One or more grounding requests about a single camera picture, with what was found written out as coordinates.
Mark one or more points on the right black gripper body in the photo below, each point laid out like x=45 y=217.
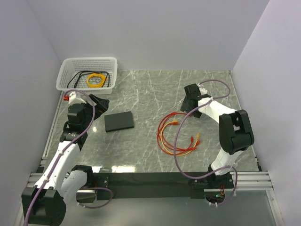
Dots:
x=197 y=114

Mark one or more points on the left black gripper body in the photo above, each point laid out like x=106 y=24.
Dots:
x=99 y=108

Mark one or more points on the black network switch box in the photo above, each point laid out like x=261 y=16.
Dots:
x=118 y=121

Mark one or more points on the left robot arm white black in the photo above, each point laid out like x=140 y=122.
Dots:
x=45 y=203

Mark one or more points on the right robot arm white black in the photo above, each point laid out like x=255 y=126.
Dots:
x=235 y=131

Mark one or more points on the white perforated plastic basket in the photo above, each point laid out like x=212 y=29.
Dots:
x=74 y=72

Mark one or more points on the black front mounting bar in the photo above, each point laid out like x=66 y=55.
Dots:
x=155 y=185

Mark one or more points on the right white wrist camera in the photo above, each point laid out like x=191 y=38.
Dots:
x=202 y=90

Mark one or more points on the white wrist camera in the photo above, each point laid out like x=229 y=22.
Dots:
x=202 y=90
x=74 y=98

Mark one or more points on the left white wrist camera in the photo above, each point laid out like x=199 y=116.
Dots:
x=74 y=98

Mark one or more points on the aluminium rail frame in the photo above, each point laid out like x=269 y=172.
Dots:
x=233 y=180

